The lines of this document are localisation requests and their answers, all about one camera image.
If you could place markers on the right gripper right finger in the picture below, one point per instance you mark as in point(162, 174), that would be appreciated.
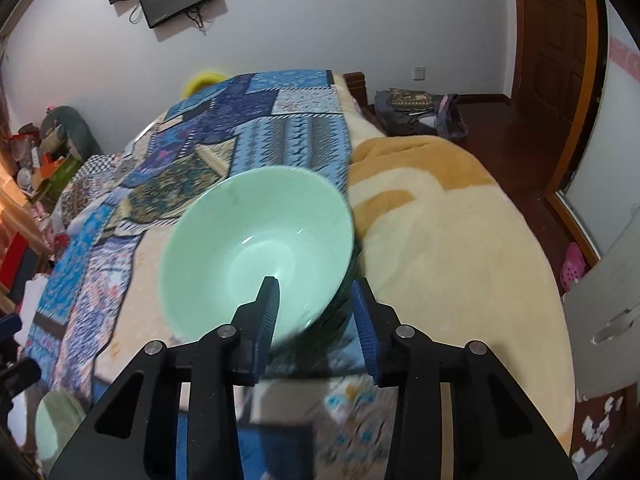
point(457, 408)

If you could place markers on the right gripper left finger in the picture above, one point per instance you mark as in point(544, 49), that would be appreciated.
point(131, 432)

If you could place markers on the mint green plate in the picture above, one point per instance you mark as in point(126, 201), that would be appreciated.
point(57, 424)

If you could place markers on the mint green bowl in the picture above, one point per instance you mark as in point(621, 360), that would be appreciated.
point(278, 222)

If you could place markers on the patchwork patterned tablecloth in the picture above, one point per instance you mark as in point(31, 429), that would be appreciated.
point(101, 302)

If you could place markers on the red gift box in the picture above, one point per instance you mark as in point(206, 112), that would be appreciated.
point(12, 260)

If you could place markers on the white board with stickers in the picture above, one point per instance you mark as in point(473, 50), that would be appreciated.
point(602, 318)

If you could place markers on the beige orange blanket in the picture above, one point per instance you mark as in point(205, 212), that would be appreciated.
point(448, 250)

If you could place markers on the green cardboard box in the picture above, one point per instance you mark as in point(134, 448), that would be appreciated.
point(51, 179)

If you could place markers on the grey plush toy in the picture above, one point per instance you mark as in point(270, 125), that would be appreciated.
point(64, 132)

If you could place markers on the yellow round object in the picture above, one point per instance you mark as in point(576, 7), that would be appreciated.
point(200, 82)

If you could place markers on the dark bag on floor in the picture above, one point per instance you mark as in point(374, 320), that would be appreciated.
point(419, 113)

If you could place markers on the wooden wardrobe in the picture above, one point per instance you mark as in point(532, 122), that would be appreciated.
point(558, 76)

